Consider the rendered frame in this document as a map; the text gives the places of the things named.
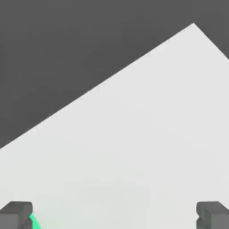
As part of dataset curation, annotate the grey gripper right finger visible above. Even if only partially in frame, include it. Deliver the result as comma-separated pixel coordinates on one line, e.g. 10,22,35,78
196,201,229,229

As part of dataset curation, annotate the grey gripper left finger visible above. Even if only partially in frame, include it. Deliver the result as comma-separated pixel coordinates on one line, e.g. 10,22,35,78
0,201,34,229

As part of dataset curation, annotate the small green cube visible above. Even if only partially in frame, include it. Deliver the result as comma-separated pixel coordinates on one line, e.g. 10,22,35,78
29,213,42,229

